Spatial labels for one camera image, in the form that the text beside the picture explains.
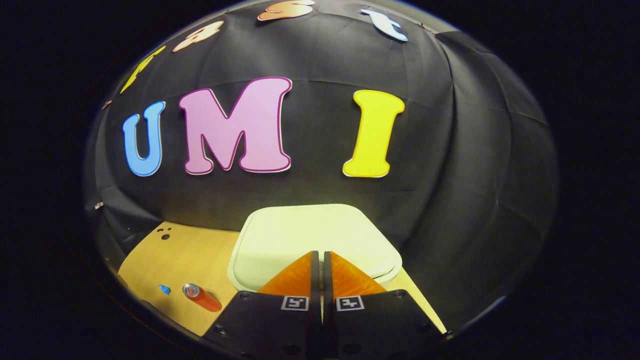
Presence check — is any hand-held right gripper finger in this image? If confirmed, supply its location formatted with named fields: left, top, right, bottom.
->
left=202, top=250, right=321, bottom=360
left=322, top=250, right=448, bottom=360

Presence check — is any pale green desktop garbage bin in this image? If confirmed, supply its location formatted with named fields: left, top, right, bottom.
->
left=227, top=203, right=403, bottom=293

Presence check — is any orange pop can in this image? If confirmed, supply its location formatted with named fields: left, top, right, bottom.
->
left=181, top=283, right=223, bottom=313

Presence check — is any wooden desktop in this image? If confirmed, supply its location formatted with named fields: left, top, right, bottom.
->
left=117, top=221, right=448, bottom=337

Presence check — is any black backdrop cloth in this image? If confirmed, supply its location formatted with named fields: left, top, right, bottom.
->
left=84, top=0, right=558, bottom=331

